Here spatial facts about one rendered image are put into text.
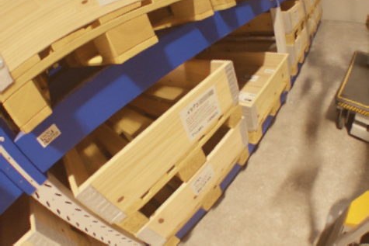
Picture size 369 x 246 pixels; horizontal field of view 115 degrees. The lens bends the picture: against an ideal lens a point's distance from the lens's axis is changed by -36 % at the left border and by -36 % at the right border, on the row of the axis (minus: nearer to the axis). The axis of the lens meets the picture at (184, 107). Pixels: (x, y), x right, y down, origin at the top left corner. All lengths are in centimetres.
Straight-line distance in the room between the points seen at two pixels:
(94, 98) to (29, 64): 22
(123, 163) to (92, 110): 19
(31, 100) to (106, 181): 32
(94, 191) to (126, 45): 44
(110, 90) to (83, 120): 12
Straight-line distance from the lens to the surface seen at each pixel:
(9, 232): 107
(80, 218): 76
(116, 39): 53
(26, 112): 50
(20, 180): 64
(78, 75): 157
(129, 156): 58
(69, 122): 57
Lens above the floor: 127
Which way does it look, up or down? 31 degrees down
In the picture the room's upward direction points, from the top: 23 degrees counter-clockwise
